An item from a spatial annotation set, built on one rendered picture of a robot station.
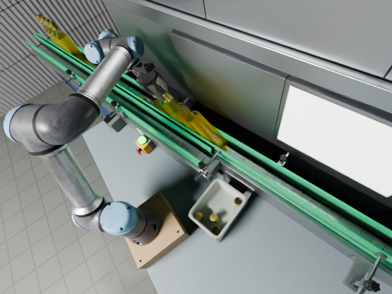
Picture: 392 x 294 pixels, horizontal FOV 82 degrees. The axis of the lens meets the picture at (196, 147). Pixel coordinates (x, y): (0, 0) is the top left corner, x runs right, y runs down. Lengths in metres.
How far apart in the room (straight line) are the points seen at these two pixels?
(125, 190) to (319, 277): 0.96
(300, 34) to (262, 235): 0.79
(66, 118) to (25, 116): 0.11
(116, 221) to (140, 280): 1.15
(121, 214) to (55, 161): 0.28
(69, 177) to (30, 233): 1.81
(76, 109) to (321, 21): 0.63
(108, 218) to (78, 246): 1.39
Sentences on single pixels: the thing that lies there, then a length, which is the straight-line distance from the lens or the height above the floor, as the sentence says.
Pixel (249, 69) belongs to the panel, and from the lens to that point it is 0.77.
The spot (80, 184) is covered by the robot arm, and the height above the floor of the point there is 1.17.
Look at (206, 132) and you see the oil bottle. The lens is 1.00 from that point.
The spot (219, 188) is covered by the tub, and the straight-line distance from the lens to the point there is 1.12.
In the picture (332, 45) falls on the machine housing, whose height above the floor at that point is 1.44.
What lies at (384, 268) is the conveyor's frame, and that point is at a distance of 1.06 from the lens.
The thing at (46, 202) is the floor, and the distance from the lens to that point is 2.63.
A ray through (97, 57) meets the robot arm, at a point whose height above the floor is 1.33.
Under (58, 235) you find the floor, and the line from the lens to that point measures 2.43.
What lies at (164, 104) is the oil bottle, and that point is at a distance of 1.08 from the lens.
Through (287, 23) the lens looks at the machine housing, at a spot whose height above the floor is 1.46.
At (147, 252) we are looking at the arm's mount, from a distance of 1.07.
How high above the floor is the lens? 1.84
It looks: 60 degrees down
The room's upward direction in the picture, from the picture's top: 23 degrees counter-clockwise
